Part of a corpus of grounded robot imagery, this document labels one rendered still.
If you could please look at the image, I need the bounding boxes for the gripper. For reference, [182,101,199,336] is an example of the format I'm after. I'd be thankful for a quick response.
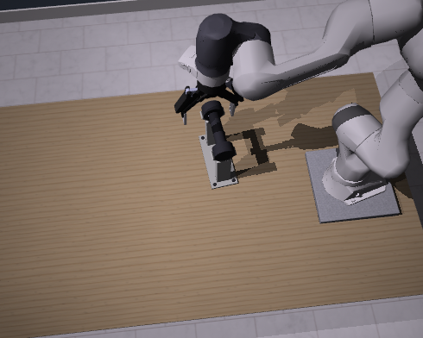
[174,78,244,125]

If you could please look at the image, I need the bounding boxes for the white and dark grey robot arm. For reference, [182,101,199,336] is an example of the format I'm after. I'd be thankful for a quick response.
[178,0,423,206]

